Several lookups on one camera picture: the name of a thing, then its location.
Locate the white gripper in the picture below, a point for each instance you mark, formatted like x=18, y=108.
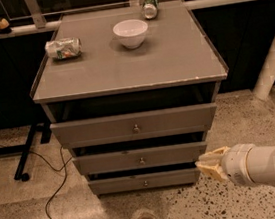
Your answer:
x=236, y=165

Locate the grey bottom drawer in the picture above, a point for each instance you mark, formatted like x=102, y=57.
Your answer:
x=144, y=181

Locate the grey drawer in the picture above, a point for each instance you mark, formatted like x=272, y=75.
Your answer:
x=139, y=158
x=134, y=126
x=144, y=181

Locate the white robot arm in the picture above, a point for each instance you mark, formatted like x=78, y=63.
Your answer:
x=261, y=165

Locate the grey drawer cabinet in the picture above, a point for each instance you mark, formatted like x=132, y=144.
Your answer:
x=175, y=66

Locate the grey top drawer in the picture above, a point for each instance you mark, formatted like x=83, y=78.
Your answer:
x=134, y=126

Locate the grey middle drawer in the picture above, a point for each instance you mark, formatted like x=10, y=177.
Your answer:
x=139, y=158

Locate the white diagonal pipe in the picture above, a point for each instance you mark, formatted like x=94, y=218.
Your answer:
x=266, y=77

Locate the white ceramic bowl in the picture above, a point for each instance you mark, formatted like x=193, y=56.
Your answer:
x=131, y=33

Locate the green soda can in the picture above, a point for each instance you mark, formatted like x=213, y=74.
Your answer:
x=150, y=9

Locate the crushed white green can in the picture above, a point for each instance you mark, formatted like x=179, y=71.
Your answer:
x=63, y=48

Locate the yellow black object on ledge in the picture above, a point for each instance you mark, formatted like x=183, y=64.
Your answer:
x=4, y=26

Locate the black desk leg frame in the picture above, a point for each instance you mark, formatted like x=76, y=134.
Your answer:
x=23, y=150

